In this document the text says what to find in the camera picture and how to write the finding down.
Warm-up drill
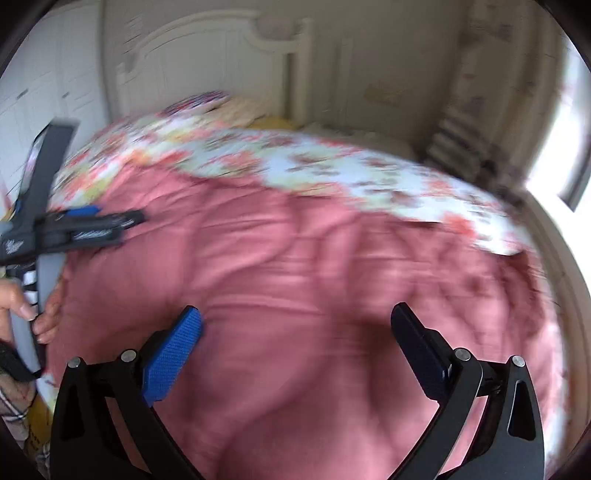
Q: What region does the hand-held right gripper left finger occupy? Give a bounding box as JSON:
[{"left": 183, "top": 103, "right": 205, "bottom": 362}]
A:
[{"left": 50, "top": 305, "right": 204, "bottom": 480}]

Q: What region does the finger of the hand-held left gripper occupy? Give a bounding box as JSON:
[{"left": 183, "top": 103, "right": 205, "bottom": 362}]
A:
[
  {"left": 45, "top": 209, "right": 147, "bottom": 256},
  {"left": 59, "top": 205, "right": 103, "bottom": 219}
]

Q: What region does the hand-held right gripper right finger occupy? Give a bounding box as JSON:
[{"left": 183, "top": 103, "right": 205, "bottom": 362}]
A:
[{"left": 390, "top": 302, "right": 546, "bottom": 480}]

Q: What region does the pink quilted jacket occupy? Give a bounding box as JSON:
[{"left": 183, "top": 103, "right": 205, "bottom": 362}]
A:
[{"left": 46, "top": 164, "right": 564, "bottom": 480}]

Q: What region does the person's left forearm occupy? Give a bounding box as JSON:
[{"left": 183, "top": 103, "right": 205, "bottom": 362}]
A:
[{"left": 0, "top": 376, "right": 40, "bottom": 467}]

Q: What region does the person's left hand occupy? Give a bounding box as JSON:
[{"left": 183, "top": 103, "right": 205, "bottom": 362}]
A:
[{"left": 0, "top": 280, "right": 64, "bottom": 345}]

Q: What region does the white wardrobe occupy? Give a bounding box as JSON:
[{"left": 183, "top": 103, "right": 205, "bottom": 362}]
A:
[{"left": 0, "top": 0, "right": 107, "bottom": 185}]

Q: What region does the patterned round pillow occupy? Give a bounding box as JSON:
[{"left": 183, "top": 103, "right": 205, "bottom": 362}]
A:
[{"left": 164, "top": 91, "right": 232, "bottom": 116}]

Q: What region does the cream pillow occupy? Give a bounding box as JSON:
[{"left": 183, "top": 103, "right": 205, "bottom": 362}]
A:
[{"left": 217, "top": 97, "right": 273, "bottom": 125}]

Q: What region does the white bed headboard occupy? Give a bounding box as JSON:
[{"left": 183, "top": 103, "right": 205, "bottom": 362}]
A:
[{"left": 115, "top": 11, "right": 310, "bottom": 125}]

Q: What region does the floral duvet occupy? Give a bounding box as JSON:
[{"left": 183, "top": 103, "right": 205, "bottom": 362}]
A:
[{"left": 51, "top": 111, "right": 522, "bottom": 257}]

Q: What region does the dark framed window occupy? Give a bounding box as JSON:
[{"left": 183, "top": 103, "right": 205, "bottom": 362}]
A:
[{"left": 526, "top": 46, "right": 591, "bottom": 213}]

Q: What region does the printed beige curtain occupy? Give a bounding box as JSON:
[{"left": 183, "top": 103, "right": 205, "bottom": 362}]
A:
[{"left": 425, "top": 0, "right": 555, "bottom": 195}]

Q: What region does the black wrist strap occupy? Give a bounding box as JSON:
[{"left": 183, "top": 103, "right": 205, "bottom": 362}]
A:
[{"left": 0, "top": 340, "right": 37, "bottom": 383}]

